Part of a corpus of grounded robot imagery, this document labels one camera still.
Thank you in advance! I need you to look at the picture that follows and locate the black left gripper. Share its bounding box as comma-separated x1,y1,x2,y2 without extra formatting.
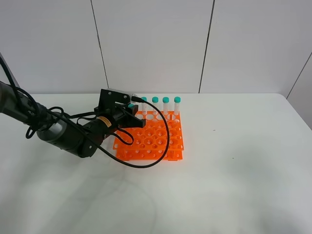
94,104,146,134

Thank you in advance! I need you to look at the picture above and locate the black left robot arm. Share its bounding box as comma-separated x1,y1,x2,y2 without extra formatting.
0,82,146,158

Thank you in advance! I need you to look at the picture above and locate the row tube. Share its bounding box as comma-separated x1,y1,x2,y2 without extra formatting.
152,97,159,115
174,97,181,116
141,97,147,116
162,97,169,116

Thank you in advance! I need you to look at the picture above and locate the orange test tube rack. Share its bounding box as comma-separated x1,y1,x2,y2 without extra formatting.
113,111,184,161

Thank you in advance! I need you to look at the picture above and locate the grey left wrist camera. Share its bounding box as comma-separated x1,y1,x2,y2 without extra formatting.
98,89,137,111

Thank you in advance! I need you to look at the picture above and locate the black left camera cable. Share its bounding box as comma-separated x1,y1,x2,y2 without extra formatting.
0,56,171,169

